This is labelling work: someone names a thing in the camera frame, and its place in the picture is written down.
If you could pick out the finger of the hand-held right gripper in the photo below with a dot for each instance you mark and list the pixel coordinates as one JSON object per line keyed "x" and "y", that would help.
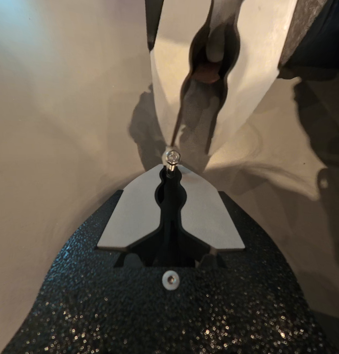
{"x": 255, "y": 69}
{"x": 169, "y": 69}

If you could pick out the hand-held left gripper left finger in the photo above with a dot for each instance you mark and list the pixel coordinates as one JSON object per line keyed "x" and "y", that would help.
{"x": 130, "y": 215}

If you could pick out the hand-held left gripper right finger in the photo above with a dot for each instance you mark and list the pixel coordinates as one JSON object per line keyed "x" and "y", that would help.
{"x": 211, "y": 221}

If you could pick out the silver socket head bolt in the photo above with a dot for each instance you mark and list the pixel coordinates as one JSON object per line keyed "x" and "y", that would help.
{"x": 172, "y": 158}

